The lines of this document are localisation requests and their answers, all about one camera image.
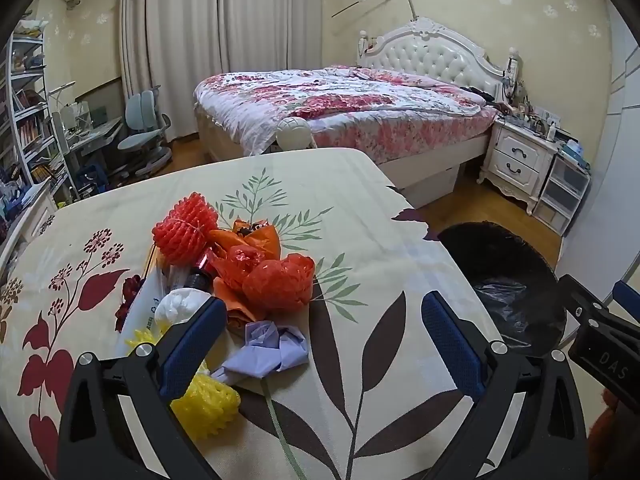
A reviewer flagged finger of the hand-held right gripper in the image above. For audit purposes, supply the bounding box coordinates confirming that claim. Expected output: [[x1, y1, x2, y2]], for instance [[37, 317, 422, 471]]
[[556, 273, 616, 332], [612, 280, 640, 320]]

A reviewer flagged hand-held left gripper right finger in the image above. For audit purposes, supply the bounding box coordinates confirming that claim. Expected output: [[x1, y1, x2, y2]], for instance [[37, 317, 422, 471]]
[[420, 291, 590, 480]]

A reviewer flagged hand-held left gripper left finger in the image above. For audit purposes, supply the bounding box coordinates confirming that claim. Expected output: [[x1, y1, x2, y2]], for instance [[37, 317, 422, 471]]
[[57, 296, 228, 480]]

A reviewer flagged white squeeze tube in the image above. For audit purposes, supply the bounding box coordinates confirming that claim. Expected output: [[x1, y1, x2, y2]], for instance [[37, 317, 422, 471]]
[[120, 260, 173, 346]]

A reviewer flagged black trash bin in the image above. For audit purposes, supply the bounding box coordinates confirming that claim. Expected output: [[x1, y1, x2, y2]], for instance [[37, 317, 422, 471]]
[[436, 221, 568, 356]]

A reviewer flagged red foam fruit net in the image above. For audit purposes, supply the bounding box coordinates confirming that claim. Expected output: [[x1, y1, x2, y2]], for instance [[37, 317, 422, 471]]
[[151, 191, 219, 266]]

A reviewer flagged orange plastic bag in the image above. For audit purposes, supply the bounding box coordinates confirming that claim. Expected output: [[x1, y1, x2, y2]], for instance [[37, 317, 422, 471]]
[[207, 218, 283, 333]]

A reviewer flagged person's right forearm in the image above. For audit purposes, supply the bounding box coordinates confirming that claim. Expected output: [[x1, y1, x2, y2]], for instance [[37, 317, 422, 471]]
[[587, 387, 640, 480]]

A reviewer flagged white crumpled tissue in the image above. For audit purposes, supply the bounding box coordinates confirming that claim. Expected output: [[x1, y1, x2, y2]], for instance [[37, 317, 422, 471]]
[[154, 287, 216, 333]]

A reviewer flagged yellow foam fruit net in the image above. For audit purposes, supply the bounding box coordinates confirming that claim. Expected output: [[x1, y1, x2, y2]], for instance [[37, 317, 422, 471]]
[[125, 327, 241, 442]]

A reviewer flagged clear plastic wrapper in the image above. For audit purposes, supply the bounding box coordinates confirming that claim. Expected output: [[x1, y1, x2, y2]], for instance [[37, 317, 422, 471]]
[[472, 280, 528, 331]]

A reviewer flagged small dark bottle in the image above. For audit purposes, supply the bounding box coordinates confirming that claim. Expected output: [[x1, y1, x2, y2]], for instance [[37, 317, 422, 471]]
[[170, 260, 221, 293]]

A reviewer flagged lilac crumpled paper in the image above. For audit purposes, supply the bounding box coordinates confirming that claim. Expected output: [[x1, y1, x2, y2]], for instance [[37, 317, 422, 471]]
[[210, 320, 308, 381]]

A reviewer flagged plastic drawer unit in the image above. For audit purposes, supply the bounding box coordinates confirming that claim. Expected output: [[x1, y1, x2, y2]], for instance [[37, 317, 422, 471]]
[[532, 152, 591, 236]]

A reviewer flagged light blue box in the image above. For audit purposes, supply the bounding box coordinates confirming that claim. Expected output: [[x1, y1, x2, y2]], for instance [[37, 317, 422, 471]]
[[560, 141, 592, 166]]

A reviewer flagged white nightstand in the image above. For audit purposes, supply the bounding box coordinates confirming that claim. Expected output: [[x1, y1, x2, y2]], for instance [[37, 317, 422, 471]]
[[477, 117, 558, 216]]

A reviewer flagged white under-bed box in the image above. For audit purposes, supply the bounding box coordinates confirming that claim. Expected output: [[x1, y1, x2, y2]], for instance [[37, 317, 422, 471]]
[[407, 162, 461, 208]]

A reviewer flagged floral printed tablecloth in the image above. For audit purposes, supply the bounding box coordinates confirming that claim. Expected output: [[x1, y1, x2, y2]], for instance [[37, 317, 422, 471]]
[[0, 147, 503, 480]]

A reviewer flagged clutter of small bottles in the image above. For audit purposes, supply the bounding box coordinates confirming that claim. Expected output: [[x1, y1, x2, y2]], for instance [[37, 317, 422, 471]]
[[500, 102, 563, 136]]

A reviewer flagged blue storage bag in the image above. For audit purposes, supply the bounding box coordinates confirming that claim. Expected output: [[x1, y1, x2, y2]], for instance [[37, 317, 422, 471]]
[[75, 162, 113, 193]]

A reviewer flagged white low cabinet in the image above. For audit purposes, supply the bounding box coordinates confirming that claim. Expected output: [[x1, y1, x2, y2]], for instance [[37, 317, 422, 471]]
[[0, 187, 58, 271]]

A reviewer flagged grey study desk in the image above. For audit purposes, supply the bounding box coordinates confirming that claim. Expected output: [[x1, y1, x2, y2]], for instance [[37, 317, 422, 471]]
[[50, 120, 126, 196]]

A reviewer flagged grey office chair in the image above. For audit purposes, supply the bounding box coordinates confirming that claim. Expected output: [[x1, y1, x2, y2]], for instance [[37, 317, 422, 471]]
[[117, 87, 173, 178]]

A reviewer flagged pink floral quilt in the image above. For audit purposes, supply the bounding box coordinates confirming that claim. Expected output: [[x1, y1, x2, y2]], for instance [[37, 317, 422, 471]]
[[194, 65, 496, 161]]

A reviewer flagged white bookshelf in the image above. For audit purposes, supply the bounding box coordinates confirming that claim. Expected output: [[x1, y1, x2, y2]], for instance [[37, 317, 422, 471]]
[[0, 30, 71, 211]]

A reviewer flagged white tufted bed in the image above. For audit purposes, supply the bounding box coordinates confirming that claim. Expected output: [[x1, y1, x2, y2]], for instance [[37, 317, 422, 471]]
[[192, 16, 508, 208]]

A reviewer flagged beige curtain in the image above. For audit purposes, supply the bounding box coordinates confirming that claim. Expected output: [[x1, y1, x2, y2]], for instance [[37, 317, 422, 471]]
[[120, 0, 221, 143], [220, 0, 326, 78]]

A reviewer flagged thin metal rod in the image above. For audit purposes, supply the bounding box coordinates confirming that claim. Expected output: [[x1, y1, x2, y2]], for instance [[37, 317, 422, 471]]
[[331, 0, 418, 23]]

